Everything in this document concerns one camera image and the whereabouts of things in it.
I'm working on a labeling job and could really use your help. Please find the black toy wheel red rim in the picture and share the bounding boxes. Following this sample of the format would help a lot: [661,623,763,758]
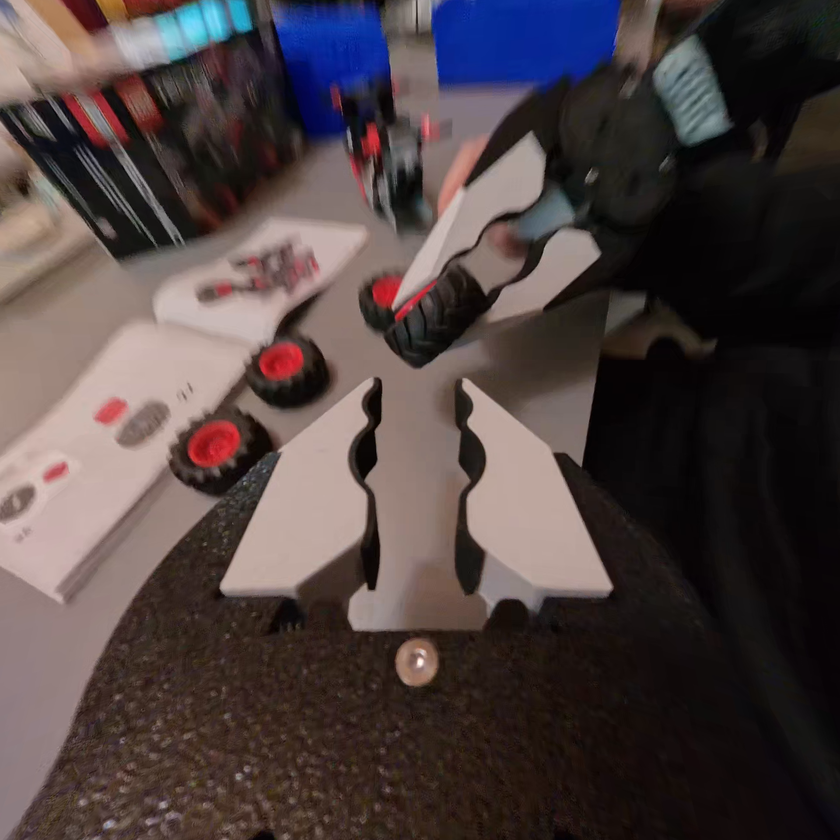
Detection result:
[382,262,490,368]
[359,269,409,333]
[168,407,273,496]
[246,335,329,409]

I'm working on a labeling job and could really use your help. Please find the toy vehicle chassis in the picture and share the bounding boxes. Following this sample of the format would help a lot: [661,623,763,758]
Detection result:
[331,79,454,231]

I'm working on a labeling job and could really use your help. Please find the grey desk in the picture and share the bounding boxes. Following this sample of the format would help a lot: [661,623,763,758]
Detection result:
[0,85,611,834]

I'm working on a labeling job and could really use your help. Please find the blue plastic bin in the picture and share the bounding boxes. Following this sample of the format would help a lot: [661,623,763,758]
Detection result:
[272,0,621,139]

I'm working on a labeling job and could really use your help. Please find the black toy set box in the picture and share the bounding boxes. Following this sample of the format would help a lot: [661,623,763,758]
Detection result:
[0,39,306,260]

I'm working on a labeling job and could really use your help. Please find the person's right forearm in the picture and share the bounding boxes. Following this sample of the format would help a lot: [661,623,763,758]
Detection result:
[610,151,840,349]

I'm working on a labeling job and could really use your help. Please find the row of coloured boxes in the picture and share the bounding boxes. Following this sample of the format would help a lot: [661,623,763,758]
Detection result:
[0,0,263,93]

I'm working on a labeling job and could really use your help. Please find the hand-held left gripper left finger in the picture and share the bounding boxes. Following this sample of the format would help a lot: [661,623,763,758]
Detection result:
[218,377,385,601]

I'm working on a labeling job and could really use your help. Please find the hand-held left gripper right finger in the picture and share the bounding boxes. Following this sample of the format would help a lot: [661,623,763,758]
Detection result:
[454,377,616,614]

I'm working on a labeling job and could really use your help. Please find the open instruction booklet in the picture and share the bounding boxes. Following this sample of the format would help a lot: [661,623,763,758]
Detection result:
[0,220,370,605]

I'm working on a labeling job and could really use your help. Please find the person's right hand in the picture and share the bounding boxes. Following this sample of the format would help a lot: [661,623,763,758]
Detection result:
[437,134,526,258]

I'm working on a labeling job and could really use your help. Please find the person's black clothing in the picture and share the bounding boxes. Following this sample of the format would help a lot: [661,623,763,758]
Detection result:
[584,295,840,840]

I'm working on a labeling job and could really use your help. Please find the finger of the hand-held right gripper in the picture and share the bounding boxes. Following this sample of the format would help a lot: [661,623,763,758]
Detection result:
[484,228,602,325]
[391,130,549,311]

